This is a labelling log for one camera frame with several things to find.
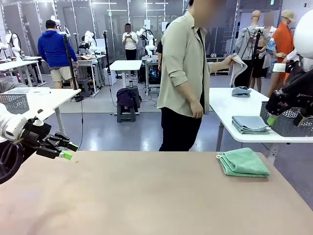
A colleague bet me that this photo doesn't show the folded green towel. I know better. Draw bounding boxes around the folded green towel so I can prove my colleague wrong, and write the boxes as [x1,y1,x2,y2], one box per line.
[234,127,274,136]

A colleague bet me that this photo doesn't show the person in white top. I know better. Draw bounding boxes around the person in white top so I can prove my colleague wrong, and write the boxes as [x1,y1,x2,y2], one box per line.
[121,23,139,76]

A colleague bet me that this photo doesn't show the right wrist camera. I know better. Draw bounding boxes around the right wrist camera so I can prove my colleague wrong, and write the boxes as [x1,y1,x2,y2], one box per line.
[285,60,298,74]

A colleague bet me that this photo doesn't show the person in white blue blouse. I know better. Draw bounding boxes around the person in white blue blouse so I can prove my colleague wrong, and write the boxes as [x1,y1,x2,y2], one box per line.
[263,11,286,71]

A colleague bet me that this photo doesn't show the dark purple backpack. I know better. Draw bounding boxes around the dark purple backpack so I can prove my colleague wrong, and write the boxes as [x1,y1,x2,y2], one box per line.
[116,88,142,114]

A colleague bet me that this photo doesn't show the white grey towel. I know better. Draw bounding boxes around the white grey towel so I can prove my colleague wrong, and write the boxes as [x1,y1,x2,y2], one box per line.
[229,54,248,88]

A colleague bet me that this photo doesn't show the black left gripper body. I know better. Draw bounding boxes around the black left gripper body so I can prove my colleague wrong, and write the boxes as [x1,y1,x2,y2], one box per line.
[21,118,53,148]

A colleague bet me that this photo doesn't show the black left arm cable bundle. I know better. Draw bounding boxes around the black left arm cable bundle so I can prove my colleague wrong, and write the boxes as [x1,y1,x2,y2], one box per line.
[0,141,26,186]

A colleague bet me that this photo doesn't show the person's left hand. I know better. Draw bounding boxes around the person's left hand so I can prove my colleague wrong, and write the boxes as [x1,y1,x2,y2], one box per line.
[223,54,237,67]

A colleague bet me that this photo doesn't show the mint green towel with label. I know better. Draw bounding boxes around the mint green towel with label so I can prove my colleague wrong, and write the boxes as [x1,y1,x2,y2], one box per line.
[216,147,271,178]

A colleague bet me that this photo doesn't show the computer case with lights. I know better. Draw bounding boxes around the computer case with lights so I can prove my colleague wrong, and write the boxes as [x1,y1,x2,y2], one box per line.
[146,70,159,85]

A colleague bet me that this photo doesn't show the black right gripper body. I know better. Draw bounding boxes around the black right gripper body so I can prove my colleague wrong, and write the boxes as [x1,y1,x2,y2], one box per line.
[265,70,313,116]

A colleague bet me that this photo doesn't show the person in blue hoodie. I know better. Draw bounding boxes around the person in blue hoodie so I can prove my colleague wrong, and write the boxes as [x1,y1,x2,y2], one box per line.
[37,19,80,89]

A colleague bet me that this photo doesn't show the person in beige shirt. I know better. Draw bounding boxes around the person in beige shirt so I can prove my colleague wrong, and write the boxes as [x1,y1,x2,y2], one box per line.
[156,0,216,152]

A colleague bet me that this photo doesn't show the white desk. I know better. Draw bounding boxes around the white desk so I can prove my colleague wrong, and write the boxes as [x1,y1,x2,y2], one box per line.
[0,56,47,87]
[109,60,143,89]

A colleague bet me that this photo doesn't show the grey plastic basket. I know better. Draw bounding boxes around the grey plastic basket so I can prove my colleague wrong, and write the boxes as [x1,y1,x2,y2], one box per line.
[259,100,313,138]
[0,93,30,115]

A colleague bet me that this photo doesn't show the grey step stool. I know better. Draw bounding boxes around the grey step stool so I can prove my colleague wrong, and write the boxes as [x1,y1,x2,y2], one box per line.
[116,105,137,123]
[76,78,93,98]

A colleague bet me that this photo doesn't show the crumpled blue grey towel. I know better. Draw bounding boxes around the crumpled blue grey towel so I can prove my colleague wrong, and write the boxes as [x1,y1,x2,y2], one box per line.
[231,86,252,98]

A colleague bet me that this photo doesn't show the person in black clothes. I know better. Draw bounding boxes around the person in black clothes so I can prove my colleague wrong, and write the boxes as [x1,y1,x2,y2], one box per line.
[156,22,170,71]

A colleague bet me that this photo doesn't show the person's right forearm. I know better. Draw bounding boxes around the person's right forearm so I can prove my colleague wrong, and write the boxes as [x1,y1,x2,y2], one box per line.
[174,78,199,105]

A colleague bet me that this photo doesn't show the mannequin in grey shirt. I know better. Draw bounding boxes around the mannequin in grey shirt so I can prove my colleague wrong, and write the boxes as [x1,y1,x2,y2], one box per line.
[235,10,272,88]

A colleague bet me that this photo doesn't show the black tripod pole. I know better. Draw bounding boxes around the black tripod pole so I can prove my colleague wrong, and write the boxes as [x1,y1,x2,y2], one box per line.
[102,30,111,86]
[58,31,79,91]
[244,26,267,89]

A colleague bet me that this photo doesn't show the white table with grey leg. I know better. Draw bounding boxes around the white table with grey leg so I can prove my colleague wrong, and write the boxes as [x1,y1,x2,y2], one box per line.
[0,87,82,145]

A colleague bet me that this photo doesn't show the white paper tag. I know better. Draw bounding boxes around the white paper tag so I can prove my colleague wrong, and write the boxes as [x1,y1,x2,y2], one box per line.
[272,63,287,73]

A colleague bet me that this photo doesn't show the white side table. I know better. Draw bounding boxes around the white side table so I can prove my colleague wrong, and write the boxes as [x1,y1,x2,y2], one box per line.
[209,87,313,159]

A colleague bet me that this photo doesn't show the person's right hand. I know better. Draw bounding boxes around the person's right hand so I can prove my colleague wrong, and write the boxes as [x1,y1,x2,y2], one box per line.
[189,98,205,120]

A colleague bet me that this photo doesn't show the light blue towel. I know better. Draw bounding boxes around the light blue towel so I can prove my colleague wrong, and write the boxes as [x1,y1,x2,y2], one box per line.
[231,115,270,132]

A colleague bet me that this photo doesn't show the person's left forearm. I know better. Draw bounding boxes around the person's left forearm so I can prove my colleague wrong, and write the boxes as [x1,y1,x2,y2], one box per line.
[207,60,227,73]

